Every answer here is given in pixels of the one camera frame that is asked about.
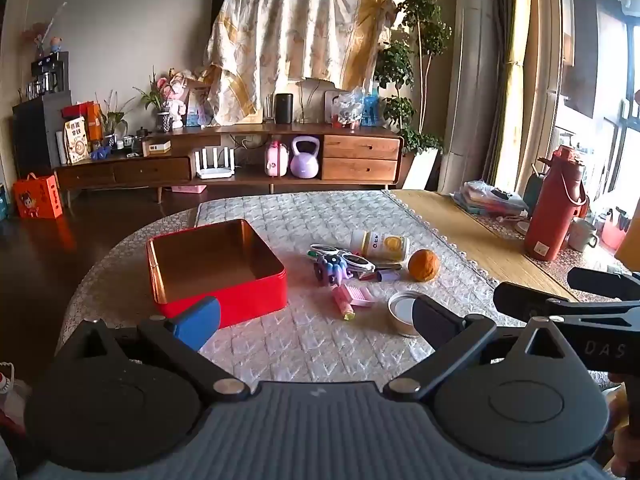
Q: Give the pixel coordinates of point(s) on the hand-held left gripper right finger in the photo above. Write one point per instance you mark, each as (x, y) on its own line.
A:
(432, 317)

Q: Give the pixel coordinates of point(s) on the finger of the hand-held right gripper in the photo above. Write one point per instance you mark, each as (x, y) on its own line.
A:
(525, 300)
(600, 279)

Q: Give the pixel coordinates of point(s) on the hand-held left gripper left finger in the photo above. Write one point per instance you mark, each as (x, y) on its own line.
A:
(197, 322)

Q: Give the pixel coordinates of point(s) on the round silver tin can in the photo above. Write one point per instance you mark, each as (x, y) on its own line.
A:
(400, 310)

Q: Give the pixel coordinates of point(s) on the orange fruit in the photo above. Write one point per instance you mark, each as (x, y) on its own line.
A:
(424, 266)

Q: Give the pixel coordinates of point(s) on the red tin box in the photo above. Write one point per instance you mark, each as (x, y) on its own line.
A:
(250, 295)

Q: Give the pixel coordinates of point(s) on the pink ribbed case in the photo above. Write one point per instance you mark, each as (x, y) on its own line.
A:
(361, 295)

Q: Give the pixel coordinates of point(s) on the white bottle yellow label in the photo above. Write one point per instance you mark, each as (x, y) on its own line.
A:
(385, 246)

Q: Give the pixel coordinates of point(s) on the white sunglasses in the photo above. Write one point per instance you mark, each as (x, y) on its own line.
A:
(357, 262)

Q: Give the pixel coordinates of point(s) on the purple plastic toy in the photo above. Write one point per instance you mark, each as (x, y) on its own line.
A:
(332, 271)

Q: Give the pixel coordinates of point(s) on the white mug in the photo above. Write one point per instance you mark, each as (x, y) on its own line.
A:
(580, 235)

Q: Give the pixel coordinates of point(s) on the red plastic container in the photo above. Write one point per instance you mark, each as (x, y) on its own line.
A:
(614, 232)

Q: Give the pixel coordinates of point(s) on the small purple box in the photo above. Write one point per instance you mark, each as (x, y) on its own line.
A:
(389, 275)

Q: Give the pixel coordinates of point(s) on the bamboo mat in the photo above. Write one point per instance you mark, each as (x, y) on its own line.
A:
(475, 240)

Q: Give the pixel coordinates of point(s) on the red thermos jug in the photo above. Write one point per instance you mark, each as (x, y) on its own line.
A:
(550, 210)

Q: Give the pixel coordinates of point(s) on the bagged stack of books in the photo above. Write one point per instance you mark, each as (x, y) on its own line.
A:
(487, 200)

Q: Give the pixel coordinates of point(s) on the green thermos bottle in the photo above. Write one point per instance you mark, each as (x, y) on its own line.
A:
(532, 192)

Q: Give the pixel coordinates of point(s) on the grey quilted mat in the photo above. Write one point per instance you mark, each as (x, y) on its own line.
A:
(325, 350)

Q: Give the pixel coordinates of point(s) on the pink flat tray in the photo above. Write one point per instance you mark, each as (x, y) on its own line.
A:
(189, 189)

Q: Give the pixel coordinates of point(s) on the white planter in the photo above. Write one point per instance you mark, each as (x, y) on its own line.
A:
(422, 170)

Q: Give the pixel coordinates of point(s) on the white router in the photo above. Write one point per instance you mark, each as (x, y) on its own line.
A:
(215, 167)

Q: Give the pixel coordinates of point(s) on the wooden TV cabinet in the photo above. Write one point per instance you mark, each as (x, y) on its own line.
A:
(360, 157)

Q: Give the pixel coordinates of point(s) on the white flat box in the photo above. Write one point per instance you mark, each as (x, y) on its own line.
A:
(156, 148)

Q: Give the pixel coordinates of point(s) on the pink small case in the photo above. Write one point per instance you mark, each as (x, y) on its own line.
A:
(276, 160)

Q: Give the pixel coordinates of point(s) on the purple kettlebell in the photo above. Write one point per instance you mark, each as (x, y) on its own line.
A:
(305, 162)

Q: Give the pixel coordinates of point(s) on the window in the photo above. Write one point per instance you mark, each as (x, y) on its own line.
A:
(610, 85)

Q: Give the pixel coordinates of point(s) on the white red cloth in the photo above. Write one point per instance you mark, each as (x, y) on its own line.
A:
(10, 390)

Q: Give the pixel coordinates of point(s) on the orange gift bag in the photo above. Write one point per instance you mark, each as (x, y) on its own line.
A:
(37, 197)

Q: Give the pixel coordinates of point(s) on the yellow curtain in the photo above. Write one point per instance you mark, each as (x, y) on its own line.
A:
(515, 85)

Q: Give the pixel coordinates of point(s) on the pastel picture box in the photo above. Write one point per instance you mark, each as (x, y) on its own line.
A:
(197, 107)

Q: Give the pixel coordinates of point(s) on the yellow print snack box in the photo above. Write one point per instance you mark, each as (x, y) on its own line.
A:
(76, 142)

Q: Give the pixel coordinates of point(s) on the blue bottle pack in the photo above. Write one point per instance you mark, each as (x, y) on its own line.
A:
(371, 107)

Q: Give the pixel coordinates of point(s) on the small potted green plant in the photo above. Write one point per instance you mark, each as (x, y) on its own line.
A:
(112, 120)

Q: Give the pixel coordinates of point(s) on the pink doll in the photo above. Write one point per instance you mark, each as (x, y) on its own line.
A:
(175, 102)

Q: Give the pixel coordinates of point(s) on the white standing air conditioner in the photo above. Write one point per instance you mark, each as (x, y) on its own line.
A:
(465, 85)

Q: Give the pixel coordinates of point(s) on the clear plastic bag of items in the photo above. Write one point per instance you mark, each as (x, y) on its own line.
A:
(347, 110)

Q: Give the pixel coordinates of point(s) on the clear glass vase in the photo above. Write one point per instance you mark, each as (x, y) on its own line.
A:
(269, 110)

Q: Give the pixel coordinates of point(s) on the potted orchid plant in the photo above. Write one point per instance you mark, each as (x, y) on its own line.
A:
(157, 100)

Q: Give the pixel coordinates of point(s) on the black cylinder speaker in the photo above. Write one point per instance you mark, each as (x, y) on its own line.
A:
(283, 109)

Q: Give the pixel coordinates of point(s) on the red orange gift bags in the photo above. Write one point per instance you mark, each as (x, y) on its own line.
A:
(87, 117)

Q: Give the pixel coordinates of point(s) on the black coffee machine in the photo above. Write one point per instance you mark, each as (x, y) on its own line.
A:
(50, 72)

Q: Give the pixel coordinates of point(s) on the tall green tree plant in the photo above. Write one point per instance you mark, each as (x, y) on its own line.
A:
(420, 25)

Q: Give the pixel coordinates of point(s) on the cream patterned drape cloth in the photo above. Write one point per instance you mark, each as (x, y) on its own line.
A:
(290, 35)

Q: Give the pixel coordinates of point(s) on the flower and figurine decoration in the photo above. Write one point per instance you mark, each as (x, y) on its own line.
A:
(42, 35)

